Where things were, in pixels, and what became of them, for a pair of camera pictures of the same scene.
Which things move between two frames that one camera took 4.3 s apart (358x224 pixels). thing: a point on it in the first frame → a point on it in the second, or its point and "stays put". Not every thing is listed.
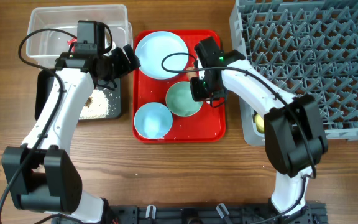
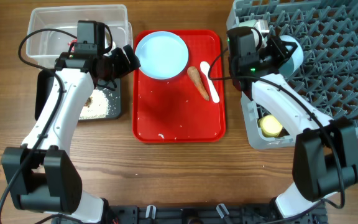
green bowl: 179,101 → 261,26
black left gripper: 123,66 stays put
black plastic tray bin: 111,86 stays put
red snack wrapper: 72,40 stays put
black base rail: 312,213 stays put
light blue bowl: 153,121 → 293,63
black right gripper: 197,94 → 273,45
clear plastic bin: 53,30 stays put
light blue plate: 161,55 stays put
